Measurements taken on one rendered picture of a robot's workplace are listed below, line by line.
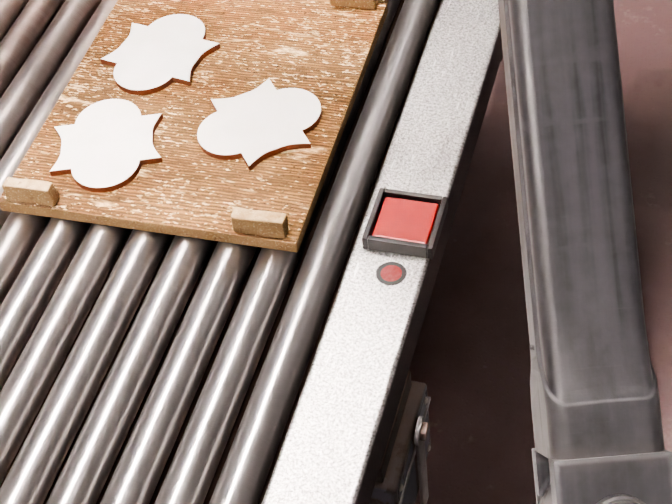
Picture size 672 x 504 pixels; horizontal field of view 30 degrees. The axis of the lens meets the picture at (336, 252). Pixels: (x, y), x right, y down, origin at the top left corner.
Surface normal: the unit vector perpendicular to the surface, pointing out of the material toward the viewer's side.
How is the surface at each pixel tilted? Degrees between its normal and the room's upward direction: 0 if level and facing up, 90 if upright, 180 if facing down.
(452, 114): 0
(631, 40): 0
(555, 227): 38
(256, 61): 0
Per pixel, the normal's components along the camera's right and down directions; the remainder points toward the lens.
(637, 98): -0.09, -0.66
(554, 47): -0.04, -0.06
